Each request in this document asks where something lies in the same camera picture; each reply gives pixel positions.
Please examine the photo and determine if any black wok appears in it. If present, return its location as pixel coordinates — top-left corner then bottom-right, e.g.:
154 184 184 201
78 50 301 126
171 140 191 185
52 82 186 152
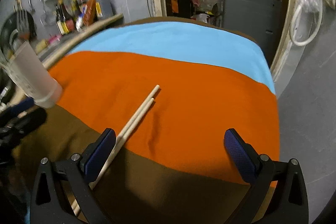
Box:
0 10 37 56

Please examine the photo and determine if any yellow sponge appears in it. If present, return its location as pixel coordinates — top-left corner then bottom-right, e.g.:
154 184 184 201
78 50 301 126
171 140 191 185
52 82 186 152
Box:
35 40 50 54

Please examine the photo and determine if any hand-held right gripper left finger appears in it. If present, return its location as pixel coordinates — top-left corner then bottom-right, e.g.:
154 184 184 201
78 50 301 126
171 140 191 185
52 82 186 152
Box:
30 128 117 224

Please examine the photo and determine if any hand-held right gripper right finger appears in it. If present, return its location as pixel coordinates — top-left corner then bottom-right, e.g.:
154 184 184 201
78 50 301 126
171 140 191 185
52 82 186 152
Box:
224 128 309 224

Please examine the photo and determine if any orange-brown seasoning packet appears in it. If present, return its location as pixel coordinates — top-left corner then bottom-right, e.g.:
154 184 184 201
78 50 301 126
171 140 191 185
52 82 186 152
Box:
84 0 98 26

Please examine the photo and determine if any orange cloth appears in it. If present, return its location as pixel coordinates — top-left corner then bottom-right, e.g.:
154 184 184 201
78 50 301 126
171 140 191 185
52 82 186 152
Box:
49 51 280 185

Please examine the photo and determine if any white utensil holder cup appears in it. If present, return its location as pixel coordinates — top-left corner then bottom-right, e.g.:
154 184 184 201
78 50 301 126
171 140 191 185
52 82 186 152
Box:
0 42 64 109

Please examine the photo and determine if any grey cabinet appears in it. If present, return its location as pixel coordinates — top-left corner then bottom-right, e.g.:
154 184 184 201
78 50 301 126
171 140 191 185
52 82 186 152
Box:
218 0 283 51

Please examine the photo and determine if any white and red bag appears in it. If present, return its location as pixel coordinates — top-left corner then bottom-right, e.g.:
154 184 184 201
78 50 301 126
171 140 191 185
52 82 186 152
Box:
192 13 211 24

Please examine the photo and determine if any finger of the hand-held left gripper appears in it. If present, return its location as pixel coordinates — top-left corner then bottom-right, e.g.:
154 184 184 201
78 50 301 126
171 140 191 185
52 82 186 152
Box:
0 97 36 120
0 107 48 141

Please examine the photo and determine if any brown table cloth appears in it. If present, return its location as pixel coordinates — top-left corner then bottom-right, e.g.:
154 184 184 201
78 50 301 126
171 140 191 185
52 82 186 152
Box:
10 17 279 224

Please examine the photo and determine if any hanging metal strainer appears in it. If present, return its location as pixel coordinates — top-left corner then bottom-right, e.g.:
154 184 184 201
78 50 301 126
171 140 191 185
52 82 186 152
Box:
38 0 54 26

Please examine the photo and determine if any dark soy sauce bottle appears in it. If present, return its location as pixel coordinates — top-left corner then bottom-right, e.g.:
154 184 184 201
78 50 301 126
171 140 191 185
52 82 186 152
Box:
56 0 75 36

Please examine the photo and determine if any white standing fan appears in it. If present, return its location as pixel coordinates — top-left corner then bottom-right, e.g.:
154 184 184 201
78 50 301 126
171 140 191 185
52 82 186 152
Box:
290 0 336 47

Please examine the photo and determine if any light blue cloth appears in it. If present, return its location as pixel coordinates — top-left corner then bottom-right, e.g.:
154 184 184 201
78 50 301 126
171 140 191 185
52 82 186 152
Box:
67 21 276 95

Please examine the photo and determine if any wooden chopstick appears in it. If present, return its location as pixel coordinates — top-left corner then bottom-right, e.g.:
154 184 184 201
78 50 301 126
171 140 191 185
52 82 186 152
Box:
71 84 160 216
89 98 156 188

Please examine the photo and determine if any silver metal fork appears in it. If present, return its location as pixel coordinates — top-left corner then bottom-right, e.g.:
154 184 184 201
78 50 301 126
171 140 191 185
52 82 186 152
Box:
16 9 31 42

